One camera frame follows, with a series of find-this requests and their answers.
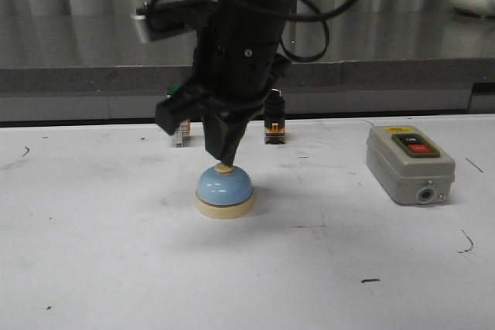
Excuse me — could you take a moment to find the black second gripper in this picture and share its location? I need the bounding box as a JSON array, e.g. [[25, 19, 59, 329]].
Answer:
[[155, 26, 291, 166]]

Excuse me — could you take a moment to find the blue desk call bell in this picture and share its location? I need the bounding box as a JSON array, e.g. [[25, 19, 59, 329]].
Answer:
[[196, 162, 254, 219]]

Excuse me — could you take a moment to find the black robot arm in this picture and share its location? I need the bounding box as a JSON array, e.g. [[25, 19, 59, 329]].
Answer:
[[155, 0, 294, 165]]

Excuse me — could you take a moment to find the grey stone counter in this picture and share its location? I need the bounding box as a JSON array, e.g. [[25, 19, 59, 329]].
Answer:
[[1, 12, 494, 123]]

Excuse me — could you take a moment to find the green push button switch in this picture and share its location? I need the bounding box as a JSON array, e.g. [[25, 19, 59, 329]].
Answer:
[[167, 85, 191, 148]]

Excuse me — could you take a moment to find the black rotary selector switch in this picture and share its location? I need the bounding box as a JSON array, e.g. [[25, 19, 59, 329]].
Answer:
[[264, 89, 285, 145]]

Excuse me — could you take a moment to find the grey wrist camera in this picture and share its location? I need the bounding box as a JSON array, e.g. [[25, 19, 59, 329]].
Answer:
[[131, 0, 216, 43]]

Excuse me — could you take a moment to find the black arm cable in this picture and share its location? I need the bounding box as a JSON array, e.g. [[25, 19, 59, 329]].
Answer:
[[146, 0, 378, 63]]

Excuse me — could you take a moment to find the grey on-off switch box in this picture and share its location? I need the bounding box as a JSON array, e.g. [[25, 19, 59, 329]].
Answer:
[[367, 125, 456, 205]]

